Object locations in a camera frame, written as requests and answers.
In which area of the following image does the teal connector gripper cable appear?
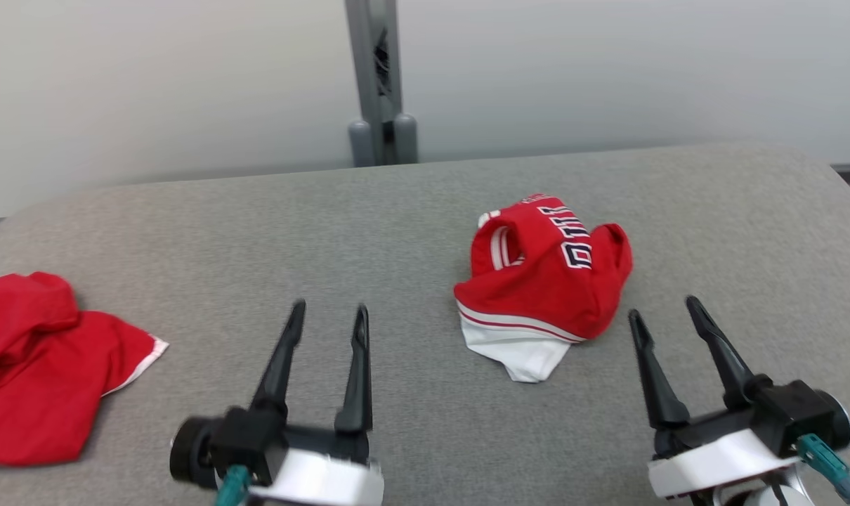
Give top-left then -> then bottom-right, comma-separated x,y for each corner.
214,464 -> 252,506
796,434 -> 850,505

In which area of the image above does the plain red garment white hem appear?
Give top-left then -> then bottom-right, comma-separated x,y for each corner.
0,272 -> 169,467

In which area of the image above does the black cable inside post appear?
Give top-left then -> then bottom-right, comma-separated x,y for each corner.
374,27 -> 392,96

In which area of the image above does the red white lettered jersey garment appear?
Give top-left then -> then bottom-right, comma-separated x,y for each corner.
454,193 -> 634,384

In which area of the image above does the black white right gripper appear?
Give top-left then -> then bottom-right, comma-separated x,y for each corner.
628,295 -> 850,501

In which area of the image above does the grey fabric cushion surface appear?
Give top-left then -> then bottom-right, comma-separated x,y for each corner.
0,143 -> 850,506

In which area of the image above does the grey metal frame post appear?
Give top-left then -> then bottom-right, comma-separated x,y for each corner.
344,0 -> 419,167

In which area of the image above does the teal connector right gripper cable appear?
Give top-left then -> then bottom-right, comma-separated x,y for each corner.
796,434 -> 850,505

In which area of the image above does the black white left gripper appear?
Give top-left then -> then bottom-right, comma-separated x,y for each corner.
170,299 -> 385,506

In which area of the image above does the teal connector left gripper cable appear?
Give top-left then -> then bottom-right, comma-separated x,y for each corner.
214,464 -> 252,506

